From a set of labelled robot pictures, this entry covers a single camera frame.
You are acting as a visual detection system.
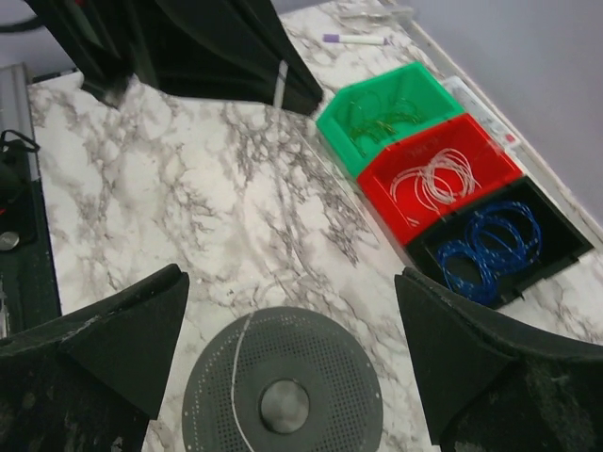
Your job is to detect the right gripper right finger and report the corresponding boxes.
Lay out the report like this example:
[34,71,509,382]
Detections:
[394,268,602,451]

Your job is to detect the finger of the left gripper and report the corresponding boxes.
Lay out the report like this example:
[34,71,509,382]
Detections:
[155,1,323,114]
[27,0,141,108]

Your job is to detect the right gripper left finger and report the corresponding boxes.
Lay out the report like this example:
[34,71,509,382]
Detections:
[1,264,189,451]

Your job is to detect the purple capped marker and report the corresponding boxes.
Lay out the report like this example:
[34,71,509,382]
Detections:
[322,34,389,46]

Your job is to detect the green plastic bin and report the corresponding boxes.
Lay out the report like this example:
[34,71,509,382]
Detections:
[317,62,464,178]

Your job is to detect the black plastic bin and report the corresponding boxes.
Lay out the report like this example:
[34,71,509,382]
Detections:
[405,176,593,309]

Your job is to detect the black spool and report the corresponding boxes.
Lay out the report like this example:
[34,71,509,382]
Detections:
[182,307,383,451]

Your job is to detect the red plastic bin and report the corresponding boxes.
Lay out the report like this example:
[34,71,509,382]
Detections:
[357,113,523,246]

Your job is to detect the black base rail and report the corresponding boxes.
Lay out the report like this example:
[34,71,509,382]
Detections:
[0,63,62,340]

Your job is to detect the blue cable coils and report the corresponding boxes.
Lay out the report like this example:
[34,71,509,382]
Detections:
[435,201,544,305]

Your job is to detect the green cable coils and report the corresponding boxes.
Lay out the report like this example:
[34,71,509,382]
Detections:
[346,91,423,147]

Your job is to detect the white cable coils in bin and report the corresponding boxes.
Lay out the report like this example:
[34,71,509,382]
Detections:
[389,148,482,226]

